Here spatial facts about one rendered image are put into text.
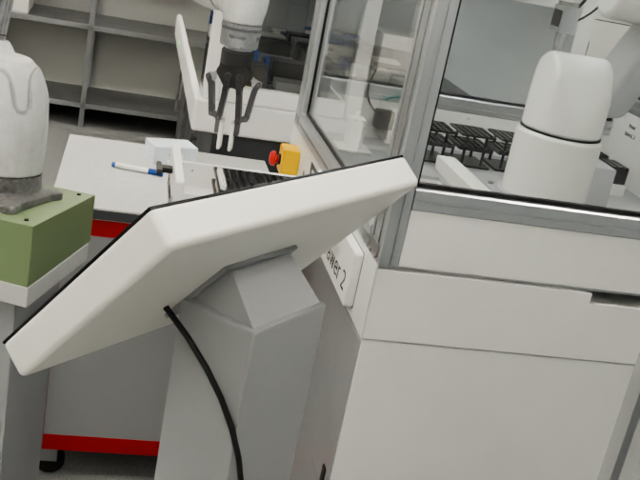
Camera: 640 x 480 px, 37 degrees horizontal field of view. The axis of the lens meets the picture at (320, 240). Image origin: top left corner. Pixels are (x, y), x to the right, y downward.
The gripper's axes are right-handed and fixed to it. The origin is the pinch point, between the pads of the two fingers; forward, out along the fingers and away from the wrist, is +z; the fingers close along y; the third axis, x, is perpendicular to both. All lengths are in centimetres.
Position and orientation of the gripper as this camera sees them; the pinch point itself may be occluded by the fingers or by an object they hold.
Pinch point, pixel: (226, 134)
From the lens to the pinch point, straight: 222.9
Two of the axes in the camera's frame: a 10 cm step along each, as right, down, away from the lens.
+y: 9.8, 1.9, -0.3
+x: 1.0, -3.2, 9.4
